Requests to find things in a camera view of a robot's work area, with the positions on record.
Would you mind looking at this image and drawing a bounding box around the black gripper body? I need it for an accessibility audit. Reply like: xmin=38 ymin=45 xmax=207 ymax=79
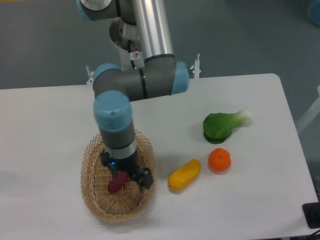
xmin=109 ymin=150 xmax=139 ymax=177

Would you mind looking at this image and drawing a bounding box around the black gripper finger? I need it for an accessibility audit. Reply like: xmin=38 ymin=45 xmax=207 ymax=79
xmin=100 ymin=150 xmax=120 ymax=177
xmin=129 ymin=167 xmax=153 ymax=193

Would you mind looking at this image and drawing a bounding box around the purple sweet potato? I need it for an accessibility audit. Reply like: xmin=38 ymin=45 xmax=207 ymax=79
xmin=107 ymin=171 xmax=129 ymax=194

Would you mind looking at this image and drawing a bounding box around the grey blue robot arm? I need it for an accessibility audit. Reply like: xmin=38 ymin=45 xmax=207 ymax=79
xmin=77 ymin=0 xmax=190 ymax=191

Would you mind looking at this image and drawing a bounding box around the woven wicker basket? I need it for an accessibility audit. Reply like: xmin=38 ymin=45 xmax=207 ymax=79
xmin=80 ymin=129 xmax=157 ymax=223

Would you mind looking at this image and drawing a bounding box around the yellow mango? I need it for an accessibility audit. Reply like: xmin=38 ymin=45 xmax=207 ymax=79
xmin=167 ymin=158 xmax=201 ymax=192

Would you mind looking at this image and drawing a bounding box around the orange tangerine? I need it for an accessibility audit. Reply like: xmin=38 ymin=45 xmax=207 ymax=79
xmin=208 ymin=148 xmax=232 ymax=172

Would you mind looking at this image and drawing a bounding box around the green bok choy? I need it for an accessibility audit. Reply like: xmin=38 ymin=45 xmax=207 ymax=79
xmin=202 ymin=109 xmax=252 ymax=144

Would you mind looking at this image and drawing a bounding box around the black device at edge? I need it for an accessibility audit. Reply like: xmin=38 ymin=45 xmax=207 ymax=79
xmin=302 ymin=202 xmax=320 ymax=229

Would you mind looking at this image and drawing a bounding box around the white table leg right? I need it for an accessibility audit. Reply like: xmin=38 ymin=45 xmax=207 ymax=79
xmin=295 ymin=85 xmax=320 ymax=134

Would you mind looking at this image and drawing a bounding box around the blue object top right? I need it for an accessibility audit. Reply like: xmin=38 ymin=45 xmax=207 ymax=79
xmin=307 ymin=0 xmax=320 ymax=27

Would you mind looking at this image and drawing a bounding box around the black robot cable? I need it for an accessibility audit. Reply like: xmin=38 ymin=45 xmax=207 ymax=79
xmin=126 ymin=39 xmax=138 ymax=70

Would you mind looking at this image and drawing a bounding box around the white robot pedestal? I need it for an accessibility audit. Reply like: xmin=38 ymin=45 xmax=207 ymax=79
xmin=109 ymin=17 xmax=145 ymax=70

